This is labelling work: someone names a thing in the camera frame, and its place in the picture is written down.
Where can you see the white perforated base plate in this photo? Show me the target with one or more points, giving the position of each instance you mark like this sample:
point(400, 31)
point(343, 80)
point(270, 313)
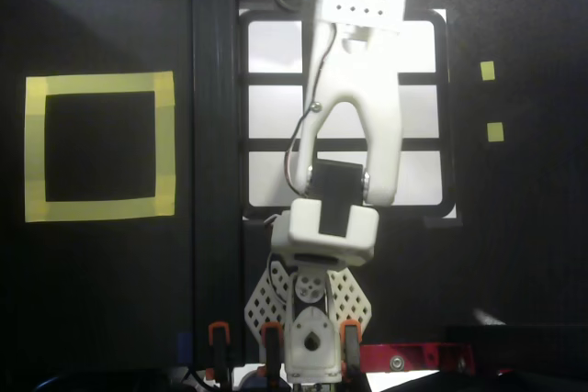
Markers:
point(250, 314)

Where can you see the red metal bracket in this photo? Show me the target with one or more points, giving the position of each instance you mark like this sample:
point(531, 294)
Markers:
point(413, 355)

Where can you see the black aluminium extrusion rail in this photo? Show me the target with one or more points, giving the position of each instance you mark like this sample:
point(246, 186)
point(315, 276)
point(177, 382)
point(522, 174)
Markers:
point(216, 135)

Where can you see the black grid tray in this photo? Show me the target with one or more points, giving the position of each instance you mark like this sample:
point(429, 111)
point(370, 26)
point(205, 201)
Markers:
point(275, 48)

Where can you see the small yellow tape piece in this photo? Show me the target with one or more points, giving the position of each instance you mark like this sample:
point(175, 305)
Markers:
point(495, 131)
point(487, 70)

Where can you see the blue tape strip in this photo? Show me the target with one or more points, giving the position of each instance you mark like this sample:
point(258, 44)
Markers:
point(184, 346)

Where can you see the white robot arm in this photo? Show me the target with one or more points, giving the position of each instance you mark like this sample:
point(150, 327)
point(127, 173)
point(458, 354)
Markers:
point(349, 70)

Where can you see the yellow tape square outline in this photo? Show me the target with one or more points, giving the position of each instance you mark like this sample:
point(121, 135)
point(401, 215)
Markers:
point(101, 82)

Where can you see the black grid frame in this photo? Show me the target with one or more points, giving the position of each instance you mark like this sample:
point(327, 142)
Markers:
point(275, 78)

